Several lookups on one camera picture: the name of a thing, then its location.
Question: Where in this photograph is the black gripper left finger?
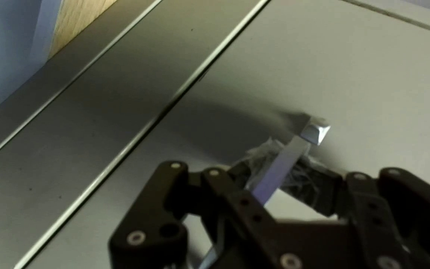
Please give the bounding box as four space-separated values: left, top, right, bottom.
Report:
108 140 326 269

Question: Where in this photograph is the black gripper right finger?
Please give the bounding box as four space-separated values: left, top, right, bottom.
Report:
284 158 430 269

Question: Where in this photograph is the metal handle of unlabelled drawer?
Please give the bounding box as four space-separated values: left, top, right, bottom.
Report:
194 112 335 269

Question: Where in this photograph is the beige file cabinet body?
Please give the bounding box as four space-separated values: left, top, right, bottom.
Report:
0 0 430 269

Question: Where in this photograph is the white base cabinet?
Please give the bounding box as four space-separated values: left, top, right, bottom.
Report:
0 0 63 127

